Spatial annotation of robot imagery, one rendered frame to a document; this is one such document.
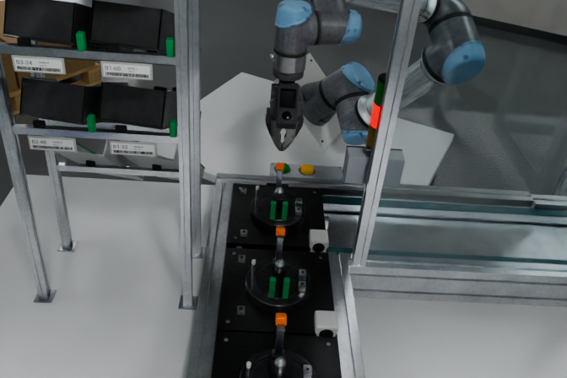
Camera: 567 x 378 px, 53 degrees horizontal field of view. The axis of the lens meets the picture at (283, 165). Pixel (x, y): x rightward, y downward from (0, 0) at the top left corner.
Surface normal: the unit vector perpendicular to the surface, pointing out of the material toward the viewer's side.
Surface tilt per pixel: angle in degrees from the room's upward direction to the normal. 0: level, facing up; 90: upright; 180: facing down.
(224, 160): 0
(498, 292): 90
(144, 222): 0
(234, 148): 0
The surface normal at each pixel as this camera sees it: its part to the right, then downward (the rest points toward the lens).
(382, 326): 0.07, -0.83
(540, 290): 0.01, 0.55
